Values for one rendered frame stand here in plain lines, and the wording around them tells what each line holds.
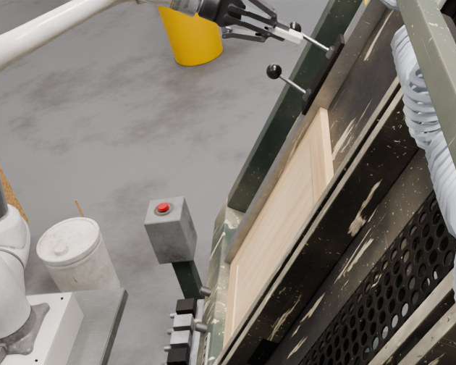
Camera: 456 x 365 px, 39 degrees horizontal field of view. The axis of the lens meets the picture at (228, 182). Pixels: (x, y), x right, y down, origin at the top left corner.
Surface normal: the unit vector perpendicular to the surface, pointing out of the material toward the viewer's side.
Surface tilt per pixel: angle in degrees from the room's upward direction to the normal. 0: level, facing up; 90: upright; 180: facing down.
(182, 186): 0
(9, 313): 90
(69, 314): 90
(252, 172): 90
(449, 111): 56
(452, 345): 90
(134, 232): 0
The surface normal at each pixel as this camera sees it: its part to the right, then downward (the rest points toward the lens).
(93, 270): 0.66, 0.36
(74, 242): -0.21, -0.78
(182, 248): -0.07, 0.61
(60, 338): 0.97, -0.11
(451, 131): -0.93, -0.33
